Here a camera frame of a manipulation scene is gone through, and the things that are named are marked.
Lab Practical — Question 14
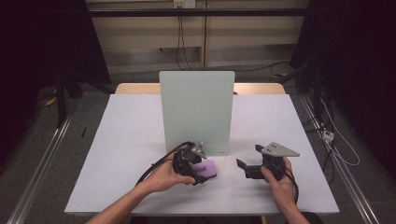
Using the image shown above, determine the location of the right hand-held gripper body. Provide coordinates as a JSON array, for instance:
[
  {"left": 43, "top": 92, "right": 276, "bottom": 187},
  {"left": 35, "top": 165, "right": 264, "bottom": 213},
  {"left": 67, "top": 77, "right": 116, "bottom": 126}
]
[{"left": 260, "top": 141, "right": 301, "bottom": 182}]

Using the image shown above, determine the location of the white table cover sheet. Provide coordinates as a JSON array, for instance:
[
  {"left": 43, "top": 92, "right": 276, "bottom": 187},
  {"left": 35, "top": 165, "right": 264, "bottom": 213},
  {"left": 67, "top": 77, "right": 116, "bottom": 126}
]
[{"left": 64, "top": 92, "right": 341, "bottom": 217}]

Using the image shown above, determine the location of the hand-held gripper black cable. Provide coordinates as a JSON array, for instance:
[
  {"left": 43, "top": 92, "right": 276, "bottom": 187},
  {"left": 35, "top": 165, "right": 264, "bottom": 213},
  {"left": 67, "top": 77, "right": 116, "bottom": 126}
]
[
  {"left": 135, "top": 141, "right": 196, "bottom": 187},
  {"left": 279, "top": 164, "right": 301, "bottom": 205}
]

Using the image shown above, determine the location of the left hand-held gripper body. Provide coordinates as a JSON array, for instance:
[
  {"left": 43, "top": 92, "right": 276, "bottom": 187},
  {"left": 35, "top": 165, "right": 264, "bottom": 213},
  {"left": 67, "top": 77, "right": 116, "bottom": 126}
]
[{"left": 172, "top": 141, "right": 208, "bottom": 187}]

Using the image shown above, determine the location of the left hand-held gripper black cable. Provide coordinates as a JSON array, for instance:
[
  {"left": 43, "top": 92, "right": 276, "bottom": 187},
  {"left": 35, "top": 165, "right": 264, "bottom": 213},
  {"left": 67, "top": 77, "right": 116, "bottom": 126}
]
[{"left": 135, "top": 141, "right": 196, "bottom": 187}]

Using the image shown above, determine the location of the white wall outlet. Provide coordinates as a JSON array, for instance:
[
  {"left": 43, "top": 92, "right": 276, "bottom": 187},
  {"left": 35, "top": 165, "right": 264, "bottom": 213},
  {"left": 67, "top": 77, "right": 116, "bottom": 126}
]
[{"left": 173, "top": 0, "right": 197, "bottom": 9}]

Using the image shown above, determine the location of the person's left hand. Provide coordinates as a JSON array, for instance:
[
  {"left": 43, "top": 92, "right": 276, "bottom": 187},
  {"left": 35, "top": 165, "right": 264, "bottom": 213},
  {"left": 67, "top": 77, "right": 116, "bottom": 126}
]
[{"left": 135, "top": 148, "right": 197, "bottom": 196}]

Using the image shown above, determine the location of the black horizontal bar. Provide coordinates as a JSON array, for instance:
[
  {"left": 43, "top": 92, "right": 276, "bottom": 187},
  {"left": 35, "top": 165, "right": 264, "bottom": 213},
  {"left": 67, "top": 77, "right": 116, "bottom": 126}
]
[{"left": 88, "top": 7, "right": 310, "bottom": 18}]

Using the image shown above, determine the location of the right hand-held gripper black cable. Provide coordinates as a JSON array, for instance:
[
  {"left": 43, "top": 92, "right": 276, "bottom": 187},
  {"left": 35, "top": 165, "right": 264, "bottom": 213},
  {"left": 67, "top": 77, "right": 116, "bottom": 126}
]
[{"left": 279, "top": 164, "right": 301, "bottom": 205}]

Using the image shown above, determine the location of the person's right hand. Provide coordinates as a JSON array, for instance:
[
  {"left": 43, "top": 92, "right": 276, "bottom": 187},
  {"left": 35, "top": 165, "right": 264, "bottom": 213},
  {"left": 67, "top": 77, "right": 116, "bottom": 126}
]
[{"left": 260, "top": 157, "right": 301, "bottom": 213}]

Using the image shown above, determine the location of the dark curtain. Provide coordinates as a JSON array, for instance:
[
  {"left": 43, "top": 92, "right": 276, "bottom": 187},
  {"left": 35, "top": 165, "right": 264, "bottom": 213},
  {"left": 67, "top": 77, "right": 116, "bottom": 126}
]
[
  {"left": 0, "top": 0, "right": 112, "bottom": 169},
  {"left": 289, "top": 0, "right": 396, "bottom": 171}
]

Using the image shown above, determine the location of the purple whiteboard eraser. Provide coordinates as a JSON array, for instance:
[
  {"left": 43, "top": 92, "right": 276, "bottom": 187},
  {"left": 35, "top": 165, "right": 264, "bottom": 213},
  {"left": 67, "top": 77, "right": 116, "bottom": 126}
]
[{"left": 191, "top": 159, "right": 219, "bottom": 180}]

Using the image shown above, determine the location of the wooden table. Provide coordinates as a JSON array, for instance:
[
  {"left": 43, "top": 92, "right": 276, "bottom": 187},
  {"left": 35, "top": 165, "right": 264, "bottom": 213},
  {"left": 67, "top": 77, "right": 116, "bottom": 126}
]
[{"left": 114, "top": 82, "right": 287, "bottom": 96}]

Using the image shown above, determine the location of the white cable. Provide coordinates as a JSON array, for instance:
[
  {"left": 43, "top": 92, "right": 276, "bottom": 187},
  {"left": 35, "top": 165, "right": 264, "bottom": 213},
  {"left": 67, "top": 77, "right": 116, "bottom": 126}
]
[{"left": 319, "top": 98, "right": 361, "bottom": 167}]

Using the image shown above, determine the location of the black metal stand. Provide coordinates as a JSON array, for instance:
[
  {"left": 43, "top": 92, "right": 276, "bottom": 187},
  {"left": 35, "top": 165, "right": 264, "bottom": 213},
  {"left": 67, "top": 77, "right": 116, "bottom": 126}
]
[{"left": 53, "top": 66, "right": 115, "bottom": 129}]

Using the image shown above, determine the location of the black hanging cable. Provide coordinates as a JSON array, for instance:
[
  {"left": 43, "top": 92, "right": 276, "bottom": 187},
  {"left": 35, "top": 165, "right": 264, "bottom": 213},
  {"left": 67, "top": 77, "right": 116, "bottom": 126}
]
[{"left": 175, "top": 15, "right": 192, "bottom": 72}]

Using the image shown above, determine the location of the frosted glass whiteboard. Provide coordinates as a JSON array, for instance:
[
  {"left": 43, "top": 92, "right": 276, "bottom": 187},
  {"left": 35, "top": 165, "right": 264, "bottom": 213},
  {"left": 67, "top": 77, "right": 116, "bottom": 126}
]
[{"left": 159, "top": 70, "right": 236, "bottom": 157}]

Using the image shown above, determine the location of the metal floor rail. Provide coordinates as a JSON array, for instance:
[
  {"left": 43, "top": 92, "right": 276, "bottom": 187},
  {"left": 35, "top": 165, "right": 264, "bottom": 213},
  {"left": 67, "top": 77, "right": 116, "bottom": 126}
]
[
  {"left": 299, "top": 93, "right": 381, "bottom": 224},
  {"left": 6, "top": 114, "right": 75, "bottom": 224}
]

